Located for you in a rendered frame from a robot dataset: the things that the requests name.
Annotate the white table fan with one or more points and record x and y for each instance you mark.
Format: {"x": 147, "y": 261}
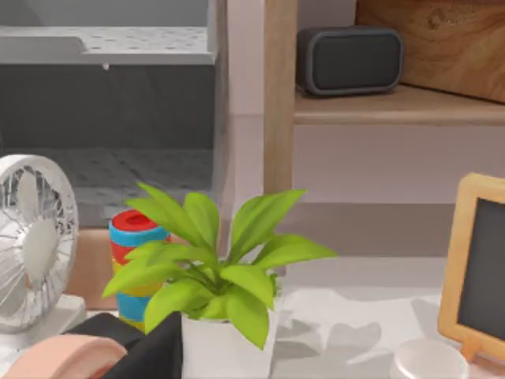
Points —
{"x": 39, "y": 245}

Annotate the salmon pink rounded object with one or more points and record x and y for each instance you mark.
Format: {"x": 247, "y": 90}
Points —
{"x": 59, "y": 355}

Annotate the grey cabinet with dark inside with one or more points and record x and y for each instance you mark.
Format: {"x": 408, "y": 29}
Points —
{"x": 118, "y": 118}

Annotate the wooden framed blackboard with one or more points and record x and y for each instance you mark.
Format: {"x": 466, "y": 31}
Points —
{"x": 453, "y": 276}

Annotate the wooden open shelf unit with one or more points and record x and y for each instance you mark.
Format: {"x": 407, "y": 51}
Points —
{"x": 278, "y": 118}

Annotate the black block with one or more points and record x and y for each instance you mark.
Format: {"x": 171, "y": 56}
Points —
{"x": 102, "y": 325}

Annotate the stack of coloured rings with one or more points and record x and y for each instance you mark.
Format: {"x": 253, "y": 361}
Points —
{"x": 132, "y": 231}

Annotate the green plant in white pot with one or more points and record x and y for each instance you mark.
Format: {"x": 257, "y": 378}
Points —
{"x": 221, "y": 284}

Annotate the dark grey speaker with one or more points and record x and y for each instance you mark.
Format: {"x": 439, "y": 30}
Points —
{"x": 351, "y": 59}

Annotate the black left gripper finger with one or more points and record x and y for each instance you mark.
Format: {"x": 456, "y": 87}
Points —
{"x": 161, "y": 355}

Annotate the wooden board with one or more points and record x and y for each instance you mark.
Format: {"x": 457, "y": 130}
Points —
{"x": 446, "y": 43}

